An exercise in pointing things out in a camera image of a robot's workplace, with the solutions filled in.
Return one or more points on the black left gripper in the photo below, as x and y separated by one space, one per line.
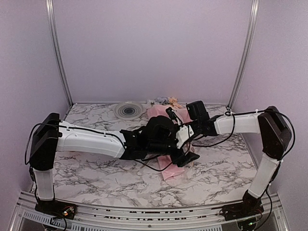
176 159

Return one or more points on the blue fake flower stem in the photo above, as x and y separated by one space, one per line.
158 100

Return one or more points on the beige raffia ribbon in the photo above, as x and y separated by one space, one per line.
162 163

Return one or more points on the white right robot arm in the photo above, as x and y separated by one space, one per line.
275 129

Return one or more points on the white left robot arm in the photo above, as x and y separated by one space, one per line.
159 136

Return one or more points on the striped grey ceramic plate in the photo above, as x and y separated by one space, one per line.
129 110

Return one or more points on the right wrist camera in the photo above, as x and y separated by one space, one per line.
173 116

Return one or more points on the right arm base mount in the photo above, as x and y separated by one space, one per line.
249 206

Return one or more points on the aluminium front rail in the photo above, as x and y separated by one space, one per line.
109 218

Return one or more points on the right aluminium frame post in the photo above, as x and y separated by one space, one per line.
245 54

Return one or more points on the aluminium frame post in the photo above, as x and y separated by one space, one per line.
245 54
57 51

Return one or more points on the left aluminium frame post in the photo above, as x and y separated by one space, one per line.
57 51

